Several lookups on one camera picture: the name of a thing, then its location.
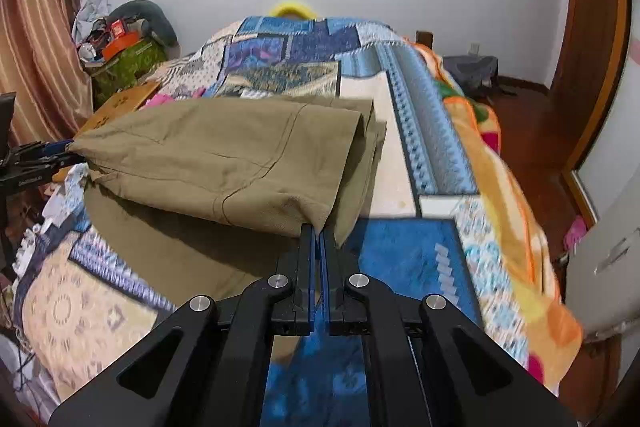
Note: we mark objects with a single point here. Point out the white wall socket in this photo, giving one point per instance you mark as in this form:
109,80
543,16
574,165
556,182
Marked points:
474,48

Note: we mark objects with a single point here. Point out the wooden bed post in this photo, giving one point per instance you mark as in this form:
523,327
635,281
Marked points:
423,38

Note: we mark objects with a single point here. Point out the dark bag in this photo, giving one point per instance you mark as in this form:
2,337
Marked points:
470,74

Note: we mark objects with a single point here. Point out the brown wooden door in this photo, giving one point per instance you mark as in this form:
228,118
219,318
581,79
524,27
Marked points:
590,32

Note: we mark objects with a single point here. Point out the orange box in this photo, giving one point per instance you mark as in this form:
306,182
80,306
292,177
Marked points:
120,46

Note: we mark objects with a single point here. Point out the white wardrobe sliding door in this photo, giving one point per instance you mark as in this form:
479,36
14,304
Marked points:
610,207

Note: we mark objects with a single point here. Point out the grey crumpled cloth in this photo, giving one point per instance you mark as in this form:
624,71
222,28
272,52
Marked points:
90,14

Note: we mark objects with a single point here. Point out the blue patchwork blanket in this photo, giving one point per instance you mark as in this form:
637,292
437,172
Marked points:
400,252

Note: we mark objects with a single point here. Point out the pink toy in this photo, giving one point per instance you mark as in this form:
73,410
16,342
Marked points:
160,100

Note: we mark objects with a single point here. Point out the yellow curved headboard pad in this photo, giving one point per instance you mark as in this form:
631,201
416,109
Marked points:
294,5

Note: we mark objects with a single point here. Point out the wooden lap board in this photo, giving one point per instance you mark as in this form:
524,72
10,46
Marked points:
120,104

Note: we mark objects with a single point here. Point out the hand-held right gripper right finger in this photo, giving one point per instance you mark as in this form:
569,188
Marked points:
325,267

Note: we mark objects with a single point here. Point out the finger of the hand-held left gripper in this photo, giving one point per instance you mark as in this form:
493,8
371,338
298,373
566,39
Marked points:
55,148
45,163

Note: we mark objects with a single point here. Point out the red box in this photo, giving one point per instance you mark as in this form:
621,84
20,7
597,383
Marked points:
118,29

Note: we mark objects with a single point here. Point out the grey curved pillow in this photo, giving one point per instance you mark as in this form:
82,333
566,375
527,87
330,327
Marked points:
155,19

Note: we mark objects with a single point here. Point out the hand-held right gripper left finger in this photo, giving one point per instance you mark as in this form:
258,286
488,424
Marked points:
311,267

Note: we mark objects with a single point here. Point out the striped brown curtain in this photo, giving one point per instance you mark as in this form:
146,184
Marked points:
37,37

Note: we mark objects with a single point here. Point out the green storage bag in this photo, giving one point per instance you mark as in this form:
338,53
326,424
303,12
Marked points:
127,67

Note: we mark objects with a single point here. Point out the olive green pants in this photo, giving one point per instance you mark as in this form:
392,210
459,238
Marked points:
210,157

